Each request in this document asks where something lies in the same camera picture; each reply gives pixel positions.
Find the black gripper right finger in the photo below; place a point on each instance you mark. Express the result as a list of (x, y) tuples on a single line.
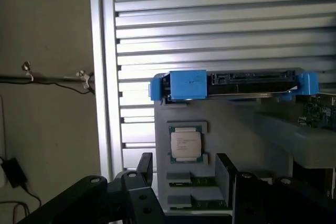
[(252, 197)]

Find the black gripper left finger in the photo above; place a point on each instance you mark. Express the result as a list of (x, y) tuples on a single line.
[(131, 197)]

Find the CPU with silver heat spreader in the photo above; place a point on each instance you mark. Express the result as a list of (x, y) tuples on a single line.
[(184, 146)]

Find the grey parts rack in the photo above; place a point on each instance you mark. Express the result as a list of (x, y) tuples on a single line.
[(236, 129)]

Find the green graphics card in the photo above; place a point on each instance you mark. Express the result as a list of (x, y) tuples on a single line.
[(319, 111)]

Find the hard disk in blue carrier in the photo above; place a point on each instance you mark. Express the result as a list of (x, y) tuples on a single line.
[(231, 83)]

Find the black power adapter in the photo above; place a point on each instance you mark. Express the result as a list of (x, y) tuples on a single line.
[(13, 172)]

